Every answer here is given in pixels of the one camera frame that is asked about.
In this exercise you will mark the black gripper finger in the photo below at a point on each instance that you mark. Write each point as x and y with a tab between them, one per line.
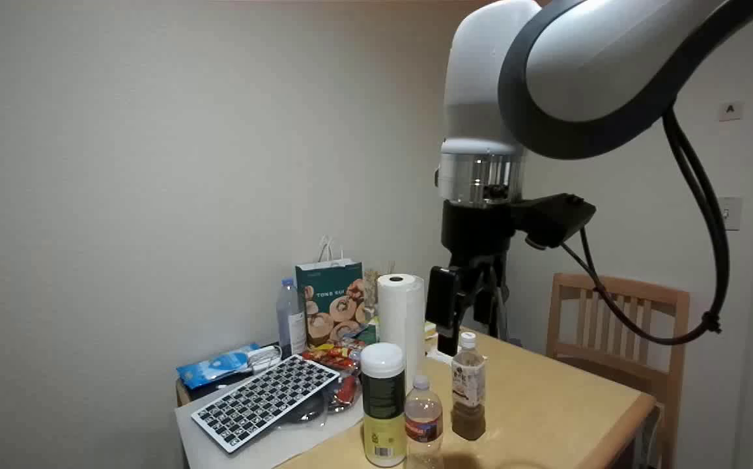
445	314
497	301

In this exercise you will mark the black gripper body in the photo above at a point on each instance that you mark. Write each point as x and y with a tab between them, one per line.
477	231

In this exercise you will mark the small red-labelled jar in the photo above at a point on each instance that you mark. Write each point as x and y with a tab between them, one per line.
422	425

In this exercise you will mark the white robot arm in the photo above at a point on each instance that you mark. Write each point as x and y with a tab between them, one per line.
585	68

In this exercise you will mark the brown tea bottle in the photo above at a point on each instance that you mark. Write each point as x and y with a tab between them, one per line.
468	382

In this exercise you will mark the tall clear blue-cap bottle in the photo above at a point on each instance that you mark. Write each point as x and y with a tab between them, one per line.
290	322

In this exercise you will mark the white paper towel roll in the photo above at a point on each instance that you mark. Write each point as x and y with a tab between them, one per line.
399	314

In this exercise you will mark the green paper gift bag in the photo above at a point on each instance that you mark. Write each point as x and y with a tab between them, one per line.
333	302

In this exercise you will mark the red snack package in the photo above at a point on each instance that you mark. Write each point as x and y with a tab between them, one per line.
333	355

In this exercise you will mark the black round dish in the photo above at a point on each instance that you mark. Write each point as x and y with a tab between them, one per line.
314	413

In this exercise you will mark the wooden chair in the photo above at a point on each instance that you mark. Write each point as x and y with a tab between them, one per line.
662	302

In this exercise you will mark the blue plastic package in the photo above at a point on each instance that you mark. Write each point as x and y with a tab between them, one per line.
220	366

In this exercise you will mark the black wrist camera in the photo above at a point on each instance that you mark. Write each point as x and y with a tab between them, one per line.
554	219

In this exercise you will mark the small white wall plate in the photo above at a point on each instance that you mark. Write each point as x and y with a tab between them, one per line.
731	111

